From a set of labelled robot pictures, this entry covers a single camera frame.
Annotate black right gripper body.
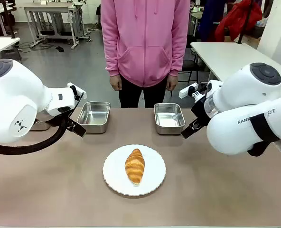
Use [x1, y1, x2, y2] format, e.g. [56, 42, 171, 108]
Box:
[190, 95, 213, 127]

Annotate pink hoodie torso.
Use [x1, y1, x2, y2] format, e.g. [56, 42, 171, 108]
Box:
[100, 0, 191, 88]

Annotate black trousers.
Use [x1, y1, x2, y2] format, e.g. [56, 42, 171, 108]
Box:
[118, 75, 168, 109]

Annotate steel rectangular container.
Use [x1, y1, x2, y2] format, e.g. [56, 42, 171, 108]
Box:
[30, 119, 52, 132]
[154, 103, 186, 135]
[76, 101, 111, 134]

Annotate person's left forearm pink sleeve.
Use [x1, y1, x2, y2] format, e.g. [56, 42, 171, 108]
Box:
[168, 30, 191, 77]

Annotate white scalloped plate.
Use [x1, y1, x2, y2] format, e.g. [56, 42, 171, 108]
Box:
[102, 144, 167, 197]

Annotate person's right hand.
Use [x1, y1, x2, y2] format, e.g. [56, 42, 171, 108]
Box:
[109, 75, 123, 92]

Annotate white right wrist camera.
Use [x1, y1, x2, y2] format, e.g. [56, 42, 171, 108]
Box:
[178, 83, 199, 99]

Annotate person's right forearm pink sleeve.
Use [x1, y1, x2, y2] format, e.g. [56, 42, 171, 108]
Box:
[102, 30, 121, 77]

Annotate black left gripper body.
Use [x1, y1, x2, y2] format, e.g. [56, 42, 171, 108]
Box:
[64, 113, 77, 132]

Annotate golden croissant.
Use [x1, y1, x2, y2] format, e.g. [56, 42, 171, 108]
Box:
[124, 148, 146, 186]

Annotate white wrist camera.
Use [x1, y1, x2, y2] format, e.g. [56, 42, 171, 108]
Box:
[67, 82, 87, 99]
[178, 83, 199, 99]

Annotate black folding chair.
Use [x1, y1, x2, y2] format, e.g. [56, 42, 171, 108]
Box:
[178, 35, 200, 84]

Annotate black clamp pole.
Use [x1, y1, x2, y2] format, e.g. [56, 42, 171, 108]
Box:
[1, 0, 17, 39]
[237, 0, 254, 45]

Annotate black velcro strap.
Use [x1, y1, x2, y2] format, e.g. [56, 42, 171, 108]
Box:
[249, 113, 280, 143]

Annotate person's left hand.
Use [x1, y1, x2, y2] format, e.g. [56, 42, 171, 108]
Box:
[166, 75, 178, 92]

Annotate dark blue garment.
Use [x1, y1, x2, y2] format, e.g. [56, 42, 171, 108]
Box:
[198, 0, 228, 42]

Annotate grey metal desk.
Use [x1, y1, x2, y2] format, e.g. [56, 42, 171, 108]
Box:
[23, 2, 85, 49]

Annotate large white table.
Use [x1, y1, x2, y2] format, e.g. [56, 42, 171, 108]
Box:
[190, 42, 281, 83]

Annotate red jacket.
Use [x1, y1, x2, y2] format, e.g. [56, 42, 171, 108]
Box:
[215, 0, 263, 43]

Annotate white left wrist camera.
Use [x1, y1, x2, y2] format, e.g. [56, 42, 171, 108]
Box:
[67, 82, 87, 99]

